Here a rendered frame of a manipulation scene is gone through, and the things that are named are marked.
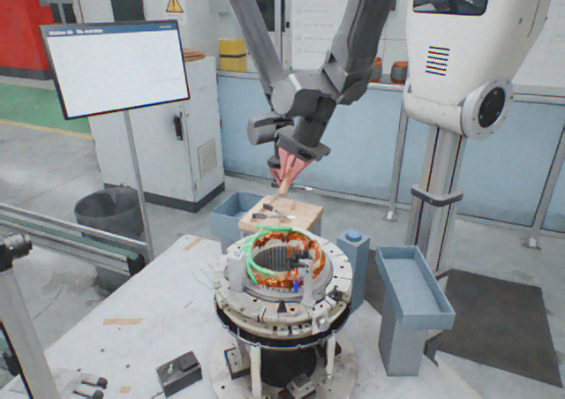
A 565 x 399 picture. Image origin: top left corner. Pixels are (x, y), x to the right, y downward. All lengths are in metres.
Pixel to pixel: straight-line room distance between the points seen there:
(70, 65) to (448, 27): 1.29
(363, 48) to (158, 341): 0.96
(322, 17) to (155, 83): 1.58
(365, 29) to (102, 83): 1.27
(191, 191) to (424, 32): 2.56
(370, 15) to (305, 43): 2.49
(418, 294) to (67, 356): 0.94
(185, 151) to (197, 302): 1.96
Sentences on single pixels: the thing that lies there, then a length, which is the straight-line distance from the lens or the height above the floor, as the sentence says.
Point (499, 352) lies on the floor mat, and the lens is 2.46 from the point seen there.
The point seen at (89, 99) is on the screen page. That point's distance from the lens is 1.73.
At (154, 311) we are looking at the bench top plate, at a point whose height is 0.78.
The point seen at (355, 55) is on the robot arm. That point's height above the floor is 1.59.
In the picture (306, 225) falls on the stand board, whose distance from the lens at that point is 1.16.
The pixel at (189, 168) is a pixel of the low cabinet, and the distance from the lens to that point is 3.22.
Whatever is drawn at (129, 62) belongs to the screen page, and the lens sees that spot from 1.77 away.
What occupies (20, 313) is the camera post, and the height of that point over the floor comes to 1.28.
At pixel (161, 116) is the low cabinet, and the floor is 0.81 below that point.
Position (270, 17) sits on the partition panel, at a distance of 3.24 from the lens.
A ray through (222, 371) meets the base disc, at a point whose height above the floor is 0.80.
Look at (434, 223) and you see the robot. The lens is 1.18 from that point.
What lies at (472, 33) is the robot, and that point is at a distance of 0.97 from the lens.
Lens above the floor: 1.68
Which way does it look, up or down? 26 degrees down
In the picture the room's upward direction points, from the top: straight up
